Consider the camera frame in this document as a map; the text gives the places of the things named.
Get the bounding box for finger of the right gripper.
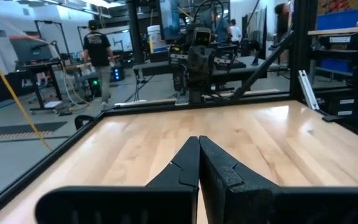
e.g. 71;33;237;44
201;46;216;91
187;46;202;91

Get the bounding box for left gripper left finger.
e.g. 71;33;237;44
35;136;201;224

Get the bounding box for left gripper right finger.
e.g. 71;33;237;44
199;135;358;224

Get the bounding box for white plastic bucket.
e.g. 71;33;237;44
146;24;168;54

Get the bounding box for person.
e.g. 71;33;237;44
211;11;230;44
228;18;243;44
273;2;292;46
83;19;116;108

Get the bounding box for dark grey side table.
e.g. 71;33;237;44
132;55;281;86

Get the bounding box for computer tower blue lights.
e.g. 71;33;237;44
112;64;126;82

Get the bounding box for computer tower green light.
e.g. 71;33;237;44
86;77;103;99

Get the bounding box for silver aluminium extrusion bar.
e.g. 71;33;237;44
297;69;321;111

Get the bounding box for black equipment rack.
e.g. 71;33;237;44
309;23;358;131

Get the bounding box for black workbench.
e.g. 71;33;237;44
14;60;65;113

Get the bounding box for blue panel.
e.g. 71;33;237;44
316;6;358;74

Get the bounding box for black floor mat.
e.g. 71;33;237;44
0;121;68;140

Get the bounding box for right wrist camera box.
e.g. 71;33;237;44
193;27;213;47

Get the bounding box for black table frame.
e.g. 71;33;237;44
0;0;358;218

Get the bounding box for black frame clamp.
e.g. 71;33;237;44
74;114;96;131

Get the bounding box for yellow hanging cable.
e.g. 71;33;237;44
0;39;55;152

